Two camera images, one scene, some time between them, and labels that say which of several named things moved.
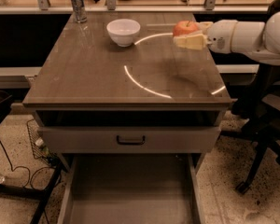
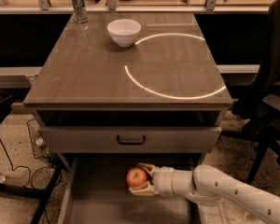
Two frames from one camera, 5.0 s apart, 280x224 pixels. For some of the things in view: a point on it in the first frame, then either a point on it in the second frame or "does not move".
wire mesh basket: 39,148 does not move
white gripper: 220,35 -> 163,180
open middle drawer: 131,189 does not move
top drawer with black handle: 129,140 does not move
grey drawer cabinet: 132,123 does not move
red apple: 184,27 -> 135,176
